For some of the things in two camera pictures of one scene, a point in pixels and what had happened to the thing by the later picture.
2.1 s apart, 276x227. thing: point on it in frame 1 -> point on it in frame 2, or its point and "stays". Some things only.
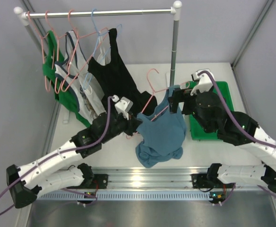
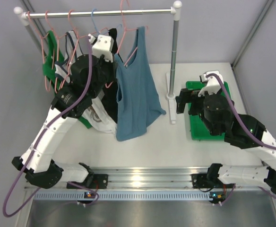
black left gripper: (132, 121) -> (110, 67)
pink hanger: (153, 92) -> (125, 2)
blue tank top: (162, 137) -> (140, 101)
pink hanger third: (105, 29) stays
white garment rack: (24, 16) stays
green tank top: (52, 55) stays
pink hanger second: (58, 37) stays
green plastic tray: (197, 131) stays
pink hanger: (42, 38) stays
